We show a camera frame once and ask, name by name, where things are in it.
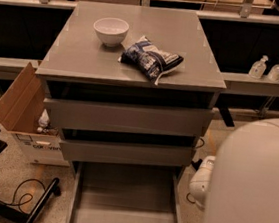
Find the blue white snack bag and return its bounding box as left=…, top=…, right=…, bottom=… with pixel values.
left=118, top=35, right=184, bottom=85

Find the grey metal rail shelf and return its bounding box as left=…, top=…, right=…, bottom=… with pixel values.
left=0, top=1, right=279, bottom=106

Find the grey drawer cabinet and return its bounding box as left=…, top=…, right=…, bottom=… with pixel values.
left=36, top=1, right=226, bottom=168

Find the grey top drawer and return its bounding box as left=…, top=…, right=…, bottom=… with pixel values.
left=44, top=99, right=214, bottom=137

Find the white bottle in box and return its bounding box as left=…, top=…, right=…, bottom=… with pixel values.
left=38, top=110, right=50, bottom=128

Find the grey middle drawer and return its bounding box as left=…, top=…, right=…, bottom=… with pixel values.
left=59, top=140, right=193, bottom=167

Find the black floor cable right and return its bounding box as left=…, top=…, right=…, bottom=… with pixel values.
left=184, top=191, right=199, bottom=206

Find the grey bottom drawer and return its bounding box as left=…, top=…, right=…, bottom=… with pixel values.
left=65, top=162, right=182, bottom=223

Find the right clear pump bottle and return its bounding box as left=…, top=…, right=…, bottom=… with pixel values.
left=267, top=64, right=279, bottom=82

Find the left clear pump bottle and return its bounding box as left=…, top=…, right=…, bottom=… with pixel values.
left=248, top=55, right=268, bottom=79

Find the open cardboard box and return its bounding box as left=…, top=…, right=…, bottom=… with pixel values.
left=0, top=63, right=69, bottom=167

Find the clear pump bottle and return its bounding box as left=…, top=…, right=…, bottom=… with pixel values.
left=248, top=55, right=268, bottom=79
left=267, top=64, right=279, bottom=82

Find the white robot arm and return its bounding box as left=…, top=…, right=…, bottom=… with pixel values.
left=189, top=118, right=279, bottom=223

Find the white ceramic bowl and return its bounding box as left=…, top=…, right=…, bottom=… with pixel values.
left=93, top=17, right=129, bottom=47

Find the grey drawer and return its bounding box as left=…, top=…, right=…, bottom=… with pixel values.
left=59, top=140, right=193, bottom=167
left=44, top=99, right=214, bottom=137
left=65, top=162, right=182, bottom=223

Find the black power adapter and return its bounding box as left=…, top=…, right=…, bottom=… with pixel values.
left=192, top=159, right=202, bottom=170

